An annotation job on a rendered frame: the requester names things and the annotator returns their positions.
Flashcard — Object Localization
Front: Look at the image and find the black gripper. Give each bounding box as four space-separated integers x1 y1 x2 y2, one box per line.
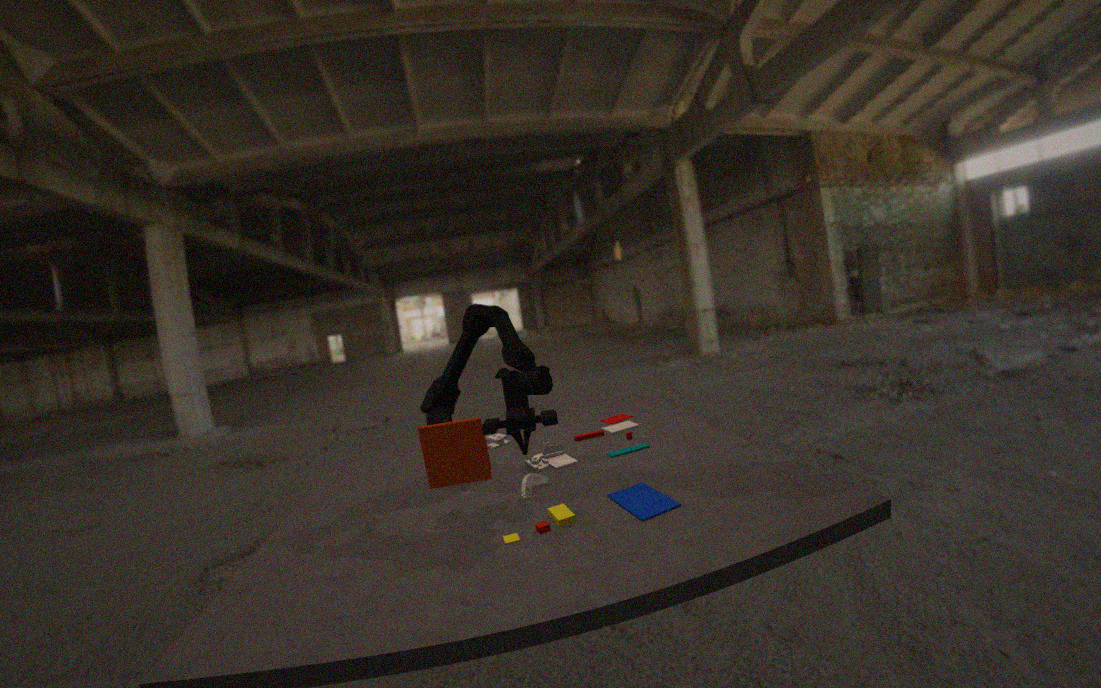
482 394 558 455

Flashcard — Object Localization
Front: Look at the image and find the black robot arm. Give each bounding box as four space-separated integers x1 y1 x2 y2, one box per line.
419 303 553 430

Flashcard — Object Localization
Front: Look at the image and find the teal flat bar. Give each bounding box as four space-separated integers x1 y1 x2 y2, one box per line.
607 443 650 458

